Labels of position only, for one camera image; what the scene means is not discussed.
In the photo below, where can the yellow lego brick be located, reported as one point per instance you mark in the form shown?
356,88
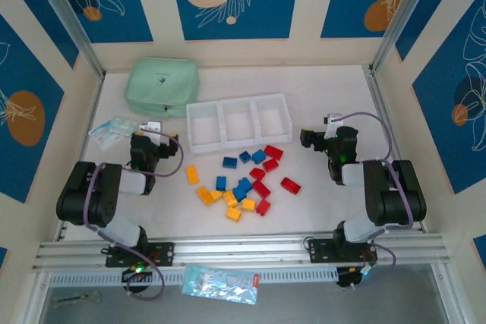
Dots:
233,214
192,175
248,205
230,199
204,195
217,195

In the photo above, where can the red lego brick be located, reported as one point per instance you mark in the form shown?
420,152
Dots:
257,173
264,207
273,152
290,185
270,165
262,189

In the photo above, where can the blue lego brick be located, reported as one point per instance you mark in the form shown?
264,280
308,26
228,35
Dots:
221,183
229,162
245,157
243,188
258,156

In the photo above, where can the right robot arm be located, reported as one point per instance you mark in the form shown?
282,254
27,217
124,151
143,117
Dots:
395,195

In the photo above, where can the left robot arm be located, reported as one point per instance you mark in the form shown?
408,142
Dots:
95,195

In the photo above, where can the clear plastic packet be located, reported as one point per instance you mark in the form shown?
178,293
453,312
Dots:
124,124
104,136

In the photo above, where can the mint green zipper pouch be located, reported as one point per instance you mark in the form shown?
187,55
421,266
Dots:
163,81

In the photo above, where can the black connector board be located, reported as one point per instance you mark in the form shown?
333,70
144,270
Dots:
353,276
136,274

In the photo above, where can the blue printed plastic bag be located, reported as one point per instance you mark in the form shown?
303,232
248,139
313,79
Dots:
220,282

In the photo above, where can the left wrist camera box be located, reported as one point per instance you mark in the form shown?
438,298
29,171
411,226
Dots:
152,126

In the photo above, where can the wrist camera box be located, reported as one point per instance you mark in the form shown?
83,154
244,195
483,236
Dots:
152,126
334,121

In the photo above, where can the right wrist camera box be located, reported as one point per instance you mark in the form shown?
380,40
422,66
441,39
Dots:
334,121

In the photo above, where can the aluminium side rail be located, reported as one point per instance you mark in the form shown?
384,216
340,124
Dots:
383,111
81,157

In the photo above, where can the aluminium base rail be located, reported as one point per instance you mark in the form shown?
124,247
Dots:
247,252

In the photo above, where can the aluminium frame post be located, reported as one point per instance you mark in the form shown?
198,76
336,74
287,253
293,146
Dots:
406,13
64,13

